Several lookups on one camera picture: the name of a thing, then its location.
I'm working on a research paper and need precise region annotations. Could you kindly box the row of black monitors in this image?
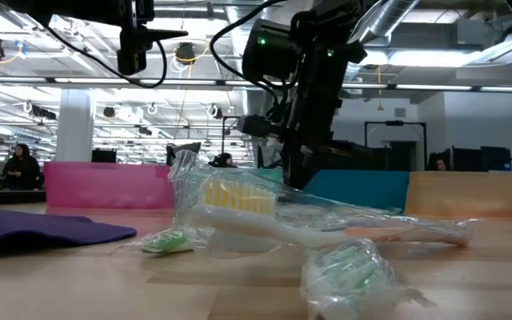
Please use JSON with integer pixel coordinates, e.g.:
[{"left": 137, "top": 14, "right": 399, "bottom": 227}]
[
  {"left": 428, "top": 146, "right": 512, "bottom": 173},
  {"left": 326, "top": 140, "right": 417, "bottom": 172}
]

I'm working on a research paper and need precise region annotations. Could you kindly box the black rig frame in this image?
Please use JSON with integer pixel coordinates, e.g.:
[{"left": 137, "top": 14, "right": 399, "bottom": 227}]
[
  {"left": 221, "top": 115, "right": 242, "bottom": 156},
  {"left": 364, "top": 120, "right": 428, "bottom": 172}
]

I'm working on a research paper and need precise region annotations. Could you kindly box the green toothbrush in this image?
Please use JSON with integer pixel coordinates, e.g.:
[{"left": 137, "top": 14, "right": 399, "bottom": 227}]
[
  {"left": 300, "top": 237, "right": 435, "bottom": 320},
  {"left": 122, "top": 226, "right": 195, "bottom": 257}
]

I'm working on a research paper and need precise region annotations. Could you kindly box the tilted black computer monitor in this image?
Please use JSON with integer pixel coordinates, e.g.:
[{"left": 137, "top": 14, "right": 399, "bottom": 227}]
[{"left": 165, "top": 141, "right": 203, "bottom": 166}]

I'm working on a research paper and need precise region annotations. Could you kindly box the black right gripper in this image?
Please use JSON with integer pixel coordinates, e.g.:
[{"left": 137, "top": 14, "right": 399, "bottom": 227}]
[{"left": 242, "top": 17, "right": 368, "bottom": 190}]

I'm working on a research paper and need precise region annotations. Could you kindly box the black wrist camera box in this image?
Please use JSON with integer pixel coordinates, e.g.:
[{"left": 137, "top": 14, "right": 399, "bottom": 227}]
[
  {"left": 236, "top": 114, "right": 276, "bottom": 139},
  {"left": 116, "top": 47, "right": 148, "bottom": 76}
]

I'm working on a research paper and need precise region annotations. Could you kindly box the yellow toothbrush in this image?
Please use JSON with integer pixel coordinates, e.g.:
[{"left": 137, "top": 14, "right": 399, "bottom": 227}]
[{"left": 168, "top": 148, "right": 477, "bottom": 260}]

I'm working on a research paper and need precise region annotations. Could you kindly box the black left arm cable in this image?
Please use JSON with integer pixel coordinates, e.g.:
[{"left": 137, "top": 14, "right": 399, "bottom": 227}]
[{"left": 42, "top": 24, "right": 169, "bottom": 89}]

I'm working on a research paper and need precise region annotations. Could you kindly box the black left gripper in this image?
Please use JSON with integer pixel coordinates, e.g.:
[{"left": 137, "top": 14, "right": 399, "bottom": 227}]
[{"left": 119, "top": 0, "right": 189, "bottom": 52}]

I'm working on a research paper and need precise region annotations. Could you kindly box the silver ventilation duct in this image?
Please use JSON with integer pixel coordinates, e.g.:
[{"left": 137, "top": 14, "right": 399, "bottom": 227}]
[
  {"left": 227, "top": 0, "right": 279, "bottom": 148},
  {"left": 348, "top": 0, "right": 421, "bottom": 45}
]

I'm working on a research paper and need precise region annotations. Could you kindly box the long light strip bar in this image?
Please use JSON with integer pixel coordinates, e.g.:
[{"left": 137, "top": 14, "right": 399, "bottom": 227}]
[{"left": 0, "top": 75, "right": 512, "bottom": 93}]

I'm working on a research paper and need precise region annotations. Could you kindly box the purple cloth mat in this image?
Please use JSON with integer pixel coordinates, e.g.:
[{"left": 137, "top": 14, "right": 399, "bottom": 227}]
[{"left": 0, "top": 209, "right": 138, "bottom": 262}]

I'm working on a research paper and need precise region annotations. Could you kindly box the light teal plastic bin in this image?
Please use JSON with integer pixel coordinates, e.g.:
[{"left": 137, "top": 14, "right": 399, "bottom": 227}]
[{"left": 237, "top": 166, "right": 284, "bottom": 196}]

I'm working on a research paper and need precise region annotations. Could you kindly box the rectangular ceiling light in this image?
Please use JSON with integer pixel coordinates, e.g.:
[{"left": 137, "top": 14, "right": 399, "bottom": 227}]
[{"left": 362, "top": 46, "right": 512, "bottom": 70}]

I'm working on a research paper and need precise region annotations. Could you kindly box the orange plastic bin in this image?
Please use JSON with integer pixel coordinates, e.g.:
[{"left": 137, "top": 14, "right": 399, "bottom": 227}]
[{"left": 404, "top": 172, "right": 512, "bottom": 219}]

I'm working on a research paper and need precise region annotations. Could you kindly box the yellow hanging cord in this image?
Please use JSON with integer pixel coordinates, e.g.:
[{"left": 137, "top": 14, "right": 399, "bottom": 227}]
[{"left": 374, "top": 65, "right": 385, "bottom": 112}]

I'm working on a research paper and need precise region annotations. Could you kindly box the pink plastic bin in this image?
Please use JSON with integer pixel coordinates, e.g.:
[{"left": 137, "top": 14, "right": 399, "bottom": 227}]
[{"left": 43, "top": 161, "right": 177, "bottom": 210}]

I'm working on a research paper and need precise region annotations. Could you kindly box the white building column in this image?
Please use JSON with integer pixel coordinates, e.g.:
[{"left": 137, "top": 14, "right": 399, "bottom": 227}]
[{"left": 52, "top": 87, "right": 96, "bottom": 164}]

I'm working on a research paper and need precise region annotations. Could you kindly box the dark blue plastic bin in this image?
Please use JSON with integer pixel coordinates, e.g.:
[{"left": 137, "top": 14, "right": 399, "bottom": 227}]
[{"left": 302, "top": 169, "right": 412, "bottom": 214}]

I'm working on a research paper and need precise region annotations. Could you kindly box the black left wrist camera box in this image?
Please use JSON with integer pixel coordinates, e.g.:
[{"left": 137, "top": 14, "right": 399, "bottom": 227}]
[{"left": 116, "top": 47, "right": 148, "bottom": 76}]

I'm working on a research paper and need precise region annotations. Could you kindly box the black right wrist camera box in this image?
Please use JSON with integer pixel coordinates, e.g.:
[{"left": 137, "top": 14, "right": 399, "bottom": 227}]
[{"left": 236, "top": 114, "right": 276, "bottom": 139}]

